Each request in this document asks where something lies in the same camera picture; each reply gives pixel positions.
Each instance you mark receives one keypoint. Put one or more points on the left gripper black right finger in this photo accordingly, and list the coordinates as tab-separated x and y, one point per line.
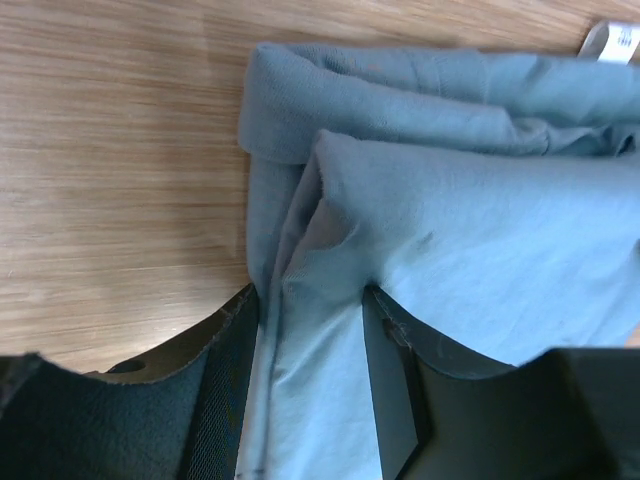
445	411

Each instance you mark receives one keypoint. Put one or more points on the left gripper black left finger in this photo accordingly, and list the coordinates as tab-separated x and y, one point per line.
175	411

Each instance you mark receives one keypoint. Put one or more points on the blue-grey t shirt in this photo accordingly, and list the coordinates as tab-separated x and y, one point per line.
494	196

